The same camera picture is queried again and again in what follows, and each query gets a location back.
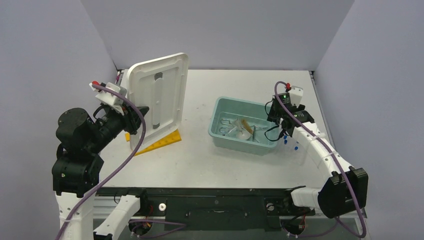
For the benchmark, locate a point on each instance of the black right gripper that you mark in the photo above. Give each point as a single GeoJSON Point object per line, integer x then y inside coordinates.
{"type": "Point", "coordinates": [274, 110]}

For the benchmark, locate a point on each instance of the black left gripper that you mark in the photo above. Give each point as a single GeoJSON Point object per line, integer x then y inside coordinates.
{"type": "Point", "coordinates": [132, 118]}

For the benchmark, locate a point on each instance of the white plastic bin lid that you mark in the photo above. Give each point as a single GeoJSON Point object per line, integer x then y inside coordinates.
{"type": "Point", "coordinates": [160, 85]}

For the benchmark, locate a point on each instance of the brown test tube brush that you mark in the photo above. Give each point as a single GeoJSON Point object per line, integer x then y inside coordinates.
{"type": "Point", "coordinates": [247, 127]}

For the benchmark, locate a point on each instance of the teal plastic bin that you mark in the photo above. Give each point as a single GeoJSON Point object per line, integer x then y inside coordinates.
{"type": "Point", "coordinates": [254, 113]}

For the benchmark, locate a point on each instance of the yellow test tube rack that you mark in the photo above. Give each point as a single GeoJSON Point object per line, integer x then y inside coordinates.
{"type": "Point", "coordinates": [171, 138]}

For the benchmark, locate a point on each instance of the metal crucible tongs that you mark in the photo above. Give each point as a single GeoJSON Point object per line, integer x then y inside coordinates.
{"type": "Point", "coordinates": [234, 128]}

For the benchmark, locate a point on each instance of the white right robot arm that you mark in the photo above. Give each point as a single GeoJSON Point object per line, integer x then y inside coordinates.
{"type": "Point", "coordinates": [345, 188]}

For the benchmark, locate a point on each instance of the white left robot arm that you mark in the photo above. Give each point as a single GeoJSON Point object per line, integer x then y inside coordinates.
{"type": "Point", "coordinates": [77, 168]}

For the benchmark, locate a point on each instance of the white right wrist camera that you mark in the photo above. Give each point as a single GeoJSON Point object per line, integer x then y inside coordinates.
{"type": "Point", "coordinates": [295, 92]}

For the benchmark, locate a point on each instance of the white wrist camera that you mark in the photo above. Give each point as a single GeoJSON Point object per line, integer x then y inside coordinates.
{"type": "Point", "coordinates": [295, 92]}
{"type": "Point", "coordinates": [110, 99]}

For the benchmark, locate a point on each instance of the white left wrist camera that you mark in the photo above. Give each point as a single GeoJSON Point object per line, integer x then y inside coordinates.
{"type": "Point", "coordinates": [110, 99]}

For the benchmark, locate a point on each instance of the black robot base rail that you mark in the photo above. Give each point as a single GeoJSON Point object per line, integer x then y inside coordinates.
{"type": "Point", "coordinates": [211, 209]}

